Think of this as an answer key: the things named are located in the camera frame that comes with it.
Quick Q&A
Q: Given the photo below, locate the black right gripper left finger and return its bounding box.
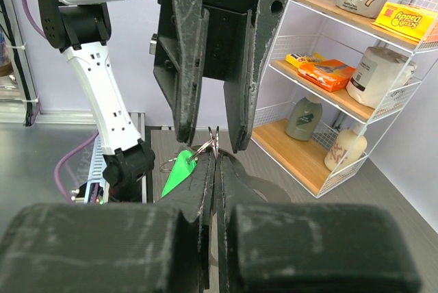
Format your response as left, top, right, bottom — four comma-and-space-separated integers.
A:
1, 153, 216, 292

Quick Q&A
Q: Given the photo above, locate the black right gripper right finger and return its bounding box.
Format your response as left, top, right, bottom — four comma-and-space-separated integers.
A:
215, 152, 422, 293

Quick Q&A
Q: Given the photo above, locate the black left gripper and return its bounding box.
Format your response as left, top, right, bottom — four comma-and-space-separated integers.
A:
153, 0, 288, 153

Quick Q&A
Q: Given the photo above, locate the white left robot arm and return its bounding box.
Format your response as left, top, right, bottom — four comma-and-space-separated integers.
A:
38, 0, 289, 202

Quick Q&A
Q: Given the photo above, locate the yellow candy bag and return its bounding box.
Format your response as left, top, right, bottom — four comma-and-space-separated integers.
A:
285, 53, 326, 68

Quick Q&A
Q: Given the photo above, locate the orange snack packet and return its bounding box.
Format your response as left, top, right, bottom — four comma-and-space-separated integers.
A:
298, 60, 355, 92

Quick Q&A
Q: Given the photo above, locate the cream white bottle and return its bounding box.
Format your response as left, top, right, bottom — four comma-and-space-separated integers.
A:
324, 123, 368, 172

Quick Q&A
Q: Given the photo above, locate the green bottle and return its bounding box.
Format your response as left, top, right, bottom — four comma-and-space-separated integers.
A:
285, 93, 322, 141

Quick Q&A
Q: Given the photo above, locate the white paper towel roll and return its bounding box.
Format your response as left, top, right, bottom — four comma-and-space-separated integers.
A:
346, 47, 417, 109

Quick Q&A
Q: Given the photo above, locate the orange yellow snack box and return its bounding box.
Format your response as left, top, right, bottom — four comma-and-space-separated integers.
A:
372, 2, 437, 43

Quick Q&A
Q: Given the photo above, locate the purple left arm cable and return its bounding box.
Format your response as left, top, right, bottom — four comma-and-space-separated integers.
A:
20, 0, 100, 205

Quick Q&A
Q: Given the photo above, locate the white wire shelf rack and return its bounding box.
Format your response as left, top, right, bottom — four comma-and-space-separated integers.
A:
253, 0, 437, 198

